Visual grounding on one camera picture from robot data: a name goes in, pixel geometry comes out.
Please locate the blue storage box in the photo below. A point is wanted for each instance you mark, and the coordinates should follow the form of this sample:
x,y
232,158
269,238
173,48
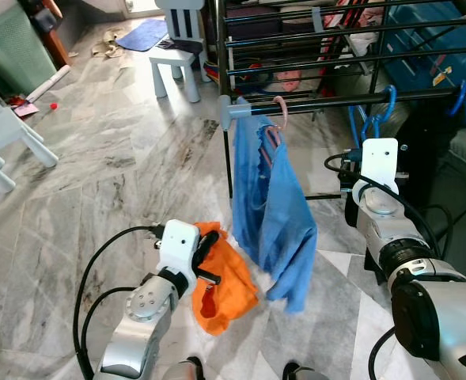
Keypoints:
x,y
434,59

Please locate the blue floor mat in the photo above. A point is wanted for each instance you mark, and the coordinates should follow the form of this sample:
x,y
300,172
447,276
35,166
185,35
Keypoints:
x,y
142,34

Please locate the green panel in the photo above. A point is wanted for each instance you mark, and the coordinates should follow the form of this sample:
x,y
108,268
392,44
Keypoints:
x,y
15,51

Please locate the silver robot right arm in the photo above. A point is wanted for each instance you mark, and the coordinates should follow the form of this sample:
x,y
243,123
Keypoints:
x,y
383,229

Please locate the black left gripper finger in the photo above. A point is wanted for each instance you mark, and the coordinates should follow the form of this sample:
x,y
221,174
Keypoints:
x,y
207,247

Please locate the white paper roll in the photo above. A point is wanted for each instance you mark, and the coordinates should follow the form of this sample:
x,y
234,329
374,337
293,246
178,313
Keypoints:
x,y
51,81

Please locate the pink red paper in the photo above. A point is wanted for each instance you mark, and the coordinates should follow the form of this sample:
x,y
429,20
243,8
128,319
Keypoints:
x,y
23,107

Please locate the pink clothes hanger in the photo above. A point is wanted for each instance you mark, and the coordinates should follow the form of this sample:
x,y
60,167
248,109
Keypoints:
x,y
284,111

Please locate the red black upright appliance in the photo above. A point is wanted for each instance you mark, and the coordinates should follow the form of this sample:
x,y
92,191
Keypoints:
x,y
43,20

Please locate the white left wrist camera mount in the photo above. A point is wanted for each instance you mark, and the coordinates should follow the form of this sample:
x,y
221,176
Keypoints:
x,y
179,241

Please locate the crumpled brown paper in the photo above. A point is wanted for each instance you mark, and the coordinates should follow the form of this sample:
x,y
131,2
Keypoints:
x,y
108,43

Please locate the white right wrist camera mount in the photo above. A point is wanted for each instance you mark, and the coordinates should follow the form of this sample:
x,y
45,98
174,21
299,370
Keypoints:
x,y
379,162

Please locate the orange shirt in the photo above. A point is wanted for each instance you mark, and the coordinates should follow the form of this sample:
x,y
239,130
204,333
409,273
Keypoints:
x,y
229,293

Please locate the small red ball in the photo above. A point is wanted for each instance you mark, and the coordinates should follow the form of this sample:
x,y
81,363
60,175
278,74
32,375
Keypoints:
x,y
54,104

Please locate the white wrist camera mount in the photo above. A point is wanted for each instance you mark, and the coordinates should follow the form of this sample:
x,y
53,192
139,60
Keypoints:
x,y
179,241
379,162

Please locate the black hanging garment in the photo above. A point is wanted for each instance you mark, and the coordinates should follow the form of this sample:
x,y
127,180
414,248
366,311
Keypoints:
x,y
434,150

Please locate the black metal drying rack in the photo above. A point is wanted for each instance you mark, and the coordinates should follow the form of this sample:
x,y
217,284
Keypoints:
x,y
327,98

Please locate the robot right leg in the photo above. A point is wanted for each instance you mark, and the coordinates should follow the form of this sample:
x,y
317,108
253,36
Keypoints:
x,y
302,372

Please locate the blue shirt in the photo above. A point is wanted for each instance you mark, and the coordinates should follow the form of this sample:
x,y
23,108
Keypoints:
x,y
276,214

